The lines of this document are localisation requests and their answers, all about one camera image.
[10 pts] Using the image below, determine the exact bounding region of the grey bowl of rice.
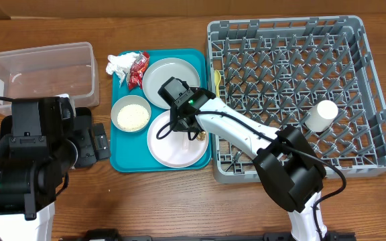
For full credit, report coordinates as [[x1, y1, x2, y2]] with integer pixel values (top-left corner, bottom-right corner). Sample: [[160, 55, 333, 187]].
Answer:
[[111, 95, 151, 133]]

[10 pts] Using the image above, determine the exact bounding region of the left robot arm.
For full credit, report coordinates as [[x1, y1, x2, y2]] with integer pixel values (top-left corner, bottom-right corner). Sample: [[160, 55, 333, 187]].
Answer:
[[0, 95, 111, 240]]

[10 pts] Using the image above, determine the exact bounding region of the clear plastic bin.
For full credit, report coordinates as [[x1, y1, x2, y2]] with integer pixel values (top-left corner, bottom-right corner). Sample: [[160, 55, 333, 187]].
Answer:
[[0, 42, 100, 107]]

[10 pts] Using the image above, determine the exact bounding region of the grey round plate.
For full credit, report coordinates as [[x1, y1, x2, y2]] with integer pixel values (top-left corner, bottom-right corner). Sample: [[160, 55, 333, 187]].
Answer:
[[143, 58, 200, 109]]

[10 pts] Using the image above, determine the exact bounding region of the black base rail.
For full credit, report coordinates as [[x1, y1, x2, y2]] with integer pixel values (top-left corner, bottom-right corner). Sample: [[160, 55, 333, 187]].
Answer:
[[58, 228, 358, 241]]

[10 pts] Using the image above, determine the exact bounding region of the brown food scrap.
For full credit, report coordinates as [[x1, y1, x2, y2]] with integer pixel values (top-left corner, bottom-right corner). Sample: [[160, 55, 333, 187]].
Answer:
[[196, 132, 206, 141]]

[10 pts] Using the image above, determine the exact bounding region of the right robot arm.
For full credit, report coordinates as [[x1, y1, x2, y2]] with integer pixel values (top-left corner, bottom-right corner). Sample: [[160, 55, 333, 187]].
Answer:
[[158, 77, 327, 240]]

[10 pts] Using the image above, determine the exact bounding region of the white cup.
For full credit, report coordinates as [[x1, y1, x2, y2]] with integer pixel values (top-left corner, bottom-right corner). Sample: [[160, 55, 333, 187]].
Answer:
[[305, 100, 338, 133]]

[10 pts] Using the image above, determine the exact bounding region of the crumpled white napkin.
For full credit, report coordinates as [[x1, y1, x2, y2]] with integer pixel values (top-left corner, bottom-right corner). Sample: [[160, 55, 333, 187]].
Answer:
[[105, 52, 139, 86]]

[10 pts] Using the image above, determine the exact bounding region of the red snack wrapper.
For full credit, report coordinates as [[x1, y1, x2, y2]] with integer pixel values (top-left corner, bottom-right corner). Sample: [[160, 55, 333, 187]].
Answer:
[[127, 52, 150, 90]]

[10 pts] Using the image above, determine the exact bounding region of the yellow plastic spoon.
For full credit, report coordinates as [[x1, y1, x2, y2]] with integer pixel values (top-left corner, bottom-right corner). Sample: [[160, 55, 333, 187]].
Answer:
[[214, 70, 221, 98]]

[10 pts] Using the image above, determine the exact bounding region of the white round plate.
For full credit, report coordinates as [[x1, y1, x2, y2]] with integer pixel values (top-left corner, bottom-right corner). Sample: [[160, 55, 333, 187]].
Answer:
[[147, 110, 209, 169]]

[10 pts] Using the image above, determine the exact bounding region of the teal serving tray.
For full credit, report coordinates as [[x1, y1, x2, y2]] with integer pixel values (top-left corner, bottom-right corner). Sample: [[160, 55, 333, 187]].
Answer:
[[110, 48, 213, 173]]

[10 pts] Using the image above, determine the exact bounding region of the grey dishwasher rack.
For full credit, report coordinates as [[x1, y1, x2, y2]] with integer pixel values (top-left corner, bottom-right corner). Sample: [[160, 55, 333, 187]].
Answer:
[[206, 15, 386, 178]]

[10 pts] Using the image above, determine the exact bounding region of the black plastic tray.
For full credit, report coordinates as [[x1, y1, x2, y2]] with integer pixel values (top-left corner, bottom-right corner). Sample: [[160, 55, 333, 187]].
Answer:
[[0, 106, 94, 177]]

